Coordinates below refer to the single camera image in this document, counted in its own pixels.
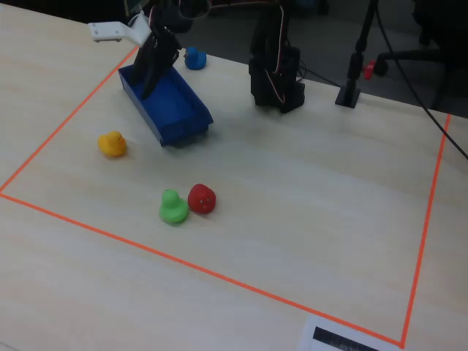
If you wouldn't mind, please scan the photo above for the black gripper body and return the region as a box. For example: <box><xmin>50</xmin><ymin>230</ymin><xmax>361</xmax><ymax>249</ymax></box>
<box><xmin>148</xmin><ymin>0</ymin><xmax>211</xmax><ymax>36</ymax></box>

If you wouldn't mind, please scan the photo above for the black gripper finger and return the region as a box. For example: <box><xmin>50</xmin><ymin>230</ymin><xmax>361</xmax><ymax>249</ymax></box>
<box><xmin>140</xmin><ymin>29</ymin><xmax>183</xmax><ymax>100</ymax></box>
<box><xmin>130</xmin><ymin>29</ymin><xmax>167</xmax><ymax>85</ymax></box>

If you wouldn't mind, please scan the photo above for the blue rubber duck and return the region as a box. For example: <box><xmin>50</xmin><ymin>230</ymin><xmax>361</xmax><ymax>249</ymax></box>
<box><xmin>182</xmin><ymin>46</ymin><xmax>208</xmax><ymax>71</ymax></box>

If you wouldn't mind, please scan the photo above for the blue plastic box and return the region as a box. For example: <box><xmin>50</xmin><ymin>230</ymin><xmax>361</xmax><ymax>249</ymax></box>
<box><xmin>117</xmin><ymin>64</ymin><xmax>214</xmax><ymax>148</ymax></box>

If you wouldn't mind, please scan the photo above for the yellow rubber duck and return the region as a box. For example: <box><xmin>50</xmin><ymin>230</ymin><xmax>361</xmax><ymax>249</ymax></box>
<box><xmin>97</xmin><ymin>130</ymin><xmax>128</xmax><ymax>159</ymax></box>

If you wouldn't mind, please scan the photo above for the red rubber duck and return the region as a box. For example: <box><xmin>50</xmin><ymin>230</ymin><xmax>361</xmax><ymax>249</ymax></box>
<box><xmin>187</xmin><ymin>183</ymin><xmax>217</xmax><ymax>215</ymax></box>

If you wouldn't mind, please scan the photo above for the green rubber duck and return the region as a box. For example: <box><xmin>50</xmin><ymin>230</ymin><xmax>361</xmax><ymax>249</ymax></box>
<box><xmin>158</xmin><ymin>188</ymin><xmax>189</xmax><ymax>225</ymax></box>

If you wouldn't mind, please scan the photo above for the orange tape strip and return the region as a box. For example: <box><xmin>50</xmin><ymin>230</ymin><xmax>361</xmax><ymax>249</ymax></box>
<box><xmin>399</xmin><ymin>113</ymin><xmax>452</xmax><ymax>348</ymax></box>
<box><xmin>0</xmin><ymin>45</ymin><xmax>142</xmax><ymax>195</ymax></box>
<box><xmin>0</xmin><ymin>192</ymin><xmax>405</xmax><ymax>349</ymax></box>

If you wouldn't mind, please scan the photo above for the black pole stand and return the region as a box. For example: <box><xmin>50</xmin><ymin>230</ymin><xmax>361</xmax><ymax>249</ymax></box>
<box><xmin>335</xmin><ymin>0</ymin><xmax>381</xmax><ymax>108</ymax></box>

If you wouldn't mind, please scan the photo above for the black office chair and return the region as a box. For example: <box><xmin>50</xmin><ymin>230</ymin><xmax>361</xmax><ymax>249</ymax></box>
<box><xmin>376</xmin><ymin>0</ymin><xmax>468</xmax><ymax>110</ymax></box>

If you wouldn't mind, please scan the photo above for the white paper label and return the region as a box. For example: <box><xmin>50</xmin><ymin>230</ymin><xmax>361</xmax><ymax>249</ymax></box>
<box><xmin>298</xmin><ymin>314</ymin><xmax>403</xmax><ymax>351</ymax></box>

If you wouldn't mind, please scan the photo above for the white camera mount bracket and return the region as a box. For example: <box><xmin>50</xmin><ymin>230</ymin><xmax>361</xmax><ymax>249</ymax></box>
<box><xmin>87</xmin><ymin>10</ymin><xmax>153</xmax><ymax>47</ymax></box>

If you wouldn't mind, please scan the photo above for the black cable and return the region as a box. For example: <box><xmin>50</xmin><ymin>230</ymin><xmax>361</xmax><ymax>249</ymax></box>
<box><xmin>371</xmin><ymin>0</ymin><xmax>468</xmax><ymax>161</ymax></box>

